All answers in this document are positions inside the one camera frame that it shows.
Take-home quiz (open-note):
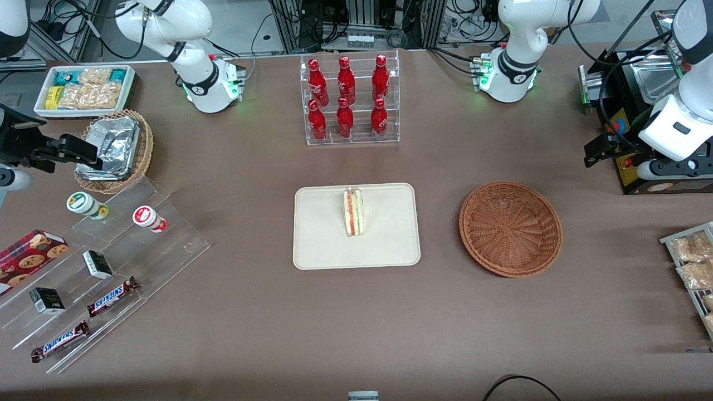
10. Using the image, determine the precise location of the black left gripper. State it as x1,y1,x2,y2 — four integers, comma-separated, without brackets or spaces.
583,129,707,179

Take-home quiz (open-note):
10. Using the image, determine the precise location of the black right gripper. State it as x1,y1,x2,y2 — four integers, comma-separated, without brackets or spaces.
0,105,104,172

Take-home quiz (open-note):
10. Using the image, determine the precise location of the triangular sandwich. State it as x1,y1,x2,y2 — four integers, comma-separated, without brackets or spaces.
342,187,365,237

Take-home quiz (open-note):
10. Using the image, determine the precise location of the wicker basket with foil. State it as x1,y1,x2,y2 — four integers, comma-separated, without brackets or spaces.
74,109,154,195

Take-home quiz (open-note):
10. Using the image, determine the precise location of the empty brown wicker basket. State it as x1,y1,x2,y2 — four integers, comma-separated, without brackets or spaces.
458,181,563,278

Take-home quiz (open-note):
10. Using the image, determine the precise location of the cream plastic tray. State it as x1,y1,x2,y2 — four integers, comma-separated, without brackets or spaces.
293,183,421,271

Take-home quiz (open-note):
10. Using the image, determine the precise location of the black food warmer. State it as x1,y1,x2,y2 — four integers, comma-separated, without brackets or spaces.
578,8,713,195

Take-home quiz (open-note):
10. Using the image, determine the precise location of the white rectangular snack bin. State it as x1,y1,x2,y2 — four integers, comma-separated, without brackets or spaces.
33,65,137,119

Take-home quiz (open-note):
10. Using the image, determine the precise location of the green lid yogurt cup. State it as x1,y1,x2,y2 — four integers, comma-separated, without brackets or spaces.
66,192,109,220

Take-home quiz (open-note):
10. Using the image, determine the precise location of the aluminium foil container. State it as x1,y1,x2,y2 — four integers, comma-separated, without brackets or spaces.
76,116,141,182

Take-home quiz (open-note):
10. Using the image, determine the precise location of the large clear cracker bag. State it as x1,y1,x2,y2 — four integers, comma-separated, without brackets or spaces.
58,82,121,110

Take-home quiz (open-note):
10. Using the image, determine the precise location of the stainless steel pan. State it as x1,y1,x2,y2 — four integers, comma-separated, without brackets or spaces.
631,56,683,105

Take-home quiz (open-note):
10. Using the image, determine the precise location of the small clear cracker bag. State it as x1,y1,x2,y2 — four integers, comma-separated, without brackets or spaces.
78,67,113,85

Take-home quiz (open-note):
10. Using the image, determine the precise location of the red lid yogurt cup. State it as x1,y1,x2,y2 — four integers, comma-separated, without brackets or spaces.
132,206,168,233

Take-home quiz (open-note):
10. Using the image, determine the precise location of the red cookie box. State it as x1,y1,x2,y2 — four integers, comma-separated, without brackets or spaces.
0,229,70,296

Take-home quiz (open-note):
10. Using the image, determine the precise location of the small black box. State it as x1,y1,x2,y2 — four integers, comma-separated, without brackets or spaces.
82,250,114,280
29,287,66,316

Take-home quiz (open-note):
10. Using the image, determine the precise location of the clear acrylic stepped shelf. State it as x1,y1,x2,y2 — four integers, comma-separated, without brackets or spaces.
0,177,211,375

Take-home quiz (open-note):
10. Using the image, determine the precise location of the Snickers chocolate bar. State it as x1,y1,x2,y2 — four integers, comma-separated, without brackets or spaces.
86,277,140,318
31,321,91,363

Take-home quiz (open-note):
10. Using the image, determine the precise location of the red cola bottle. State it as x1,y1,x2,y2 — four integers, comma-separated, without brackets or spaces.
308,58,330,107
372,54,390,102
307,100,328,142
370,97,388,140
338,56,356,105
336,97,354,139

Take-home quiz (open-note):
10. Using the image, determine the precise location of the clear acrylic bottle rack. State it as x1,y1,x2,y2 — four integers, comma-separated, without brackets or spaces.
300,50,401,146

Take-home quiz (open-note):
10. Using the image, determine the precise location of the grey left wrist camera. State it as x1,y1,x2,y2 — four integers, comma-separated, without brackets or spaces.
637,159,713,181

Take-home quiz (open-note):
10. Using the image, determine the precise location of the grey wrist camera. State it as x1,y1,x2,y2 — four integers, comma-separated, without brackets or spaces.
637,159,713,181
0,167,32,208

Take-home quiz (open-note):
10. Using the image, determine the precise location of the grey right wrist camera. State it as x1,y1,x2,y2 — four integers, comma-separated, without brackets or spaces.
0,167,32,208

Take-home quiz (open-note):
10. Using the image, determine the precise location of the grey wire rack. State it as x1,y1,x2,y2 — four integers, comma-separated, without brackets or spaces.
660,222,713,340

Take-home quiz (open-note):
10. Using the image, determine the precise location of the black looped cable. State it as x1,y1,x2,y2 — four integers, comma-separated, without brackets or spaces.
482,375,563,401

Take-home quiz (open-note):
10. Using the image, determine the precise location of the aluminium profile frame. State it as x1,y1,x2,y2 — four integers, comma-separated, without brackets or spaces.
267,0,452,55

